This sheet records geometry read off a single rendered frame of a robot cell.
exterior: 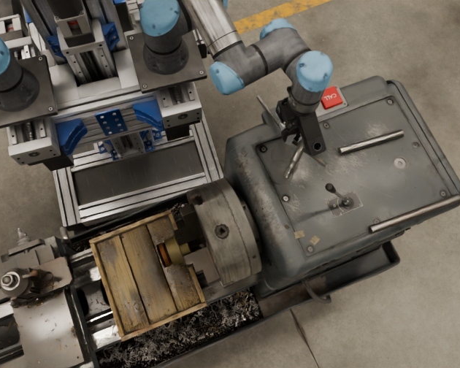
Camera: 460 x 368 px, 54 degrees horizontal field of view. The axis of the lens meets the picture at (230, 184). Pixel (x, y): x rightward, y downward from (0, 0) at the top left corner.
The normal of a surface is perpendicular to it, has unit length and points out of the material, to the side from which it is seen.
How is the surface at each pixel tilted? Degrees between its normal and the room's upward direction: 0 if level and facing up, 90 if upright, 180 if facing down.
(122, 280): 0
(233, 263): 47
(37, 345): 0
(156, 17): 8
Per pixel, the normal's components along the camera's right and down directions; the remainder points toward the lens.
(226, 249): 0.22, 0.16
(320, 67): 0.03, -0.32
